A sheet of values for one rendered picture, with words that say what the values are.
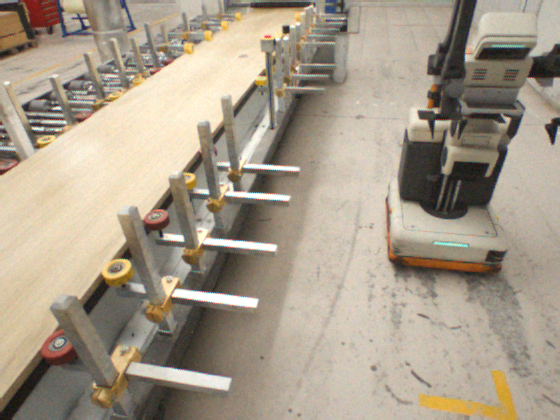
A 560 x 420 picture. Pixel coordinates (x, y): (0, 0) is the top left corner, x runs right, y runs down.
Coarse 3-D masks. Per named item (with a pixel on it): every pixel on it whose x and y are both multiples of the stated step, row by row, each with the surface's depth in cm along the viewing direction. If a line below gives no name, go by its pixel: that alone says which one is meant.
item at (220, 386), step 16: (64, 368) 93; (80, 368) 92; (128, 368) 90; (144, 368) 90; (160, 368) 90; (160, 384) 89; (176, 384) 88; (192, 384) 87; (208, 384) 86; (224, 384) 86
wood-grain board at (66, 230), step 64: (192, 64) 282; (256, 64) 276; (128, 128) 191; (192, 128) 188; (0, 192) 146; (64, 192) 144; (128, 192) 143; (0, 256) 116; (64, 256) 115; (0, 320) 96; (0, 384) 82
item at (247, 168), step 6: (216, 162) 173; (222, 168) 172; (228, 168) 171; (246, 168) 169; (252, 168) 169; (258, 168) 168; (264, 168) 168; (270, 168) 167; (276, 168) 167; (282, 168) 167; (288, 168) 167; (294, 168) 167; (264, 174) 169; (270, 174) 169; (276, 174) 168; (282, 174) 168; (288, 174) 167; (294, 174) 166
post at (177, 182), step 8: (176, 176) 111; (176, 184) 112; (184, 184) 114; (176, 192) 114; (184, 192) 115; (176, 200) 116; (184, 200) 115; (176, 208) 118; (184, 208) 117; (184, 216) 119; (192, 216) 122; (184, 224) 121; (192, 224) 123; (184, 232) 123; (192, 232) 123; (184, 240) 125; (192, 240) 125; (192, 248) 127; (200, 264) 132
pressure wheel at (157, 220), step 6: (156, 210) 132; (162, 210) 132; (144, 216) 129; (150, 216) 129; (156, 216) 129; (162, 216) 129; (168, 216) 130; (144, 222) 128; (150, 222) 126; (156, 222) 126; (162, 222) 127; (168, 222) 130; (150, 228) 128; (156, 228) 127; (162, 228) 128; (162, 234) 134
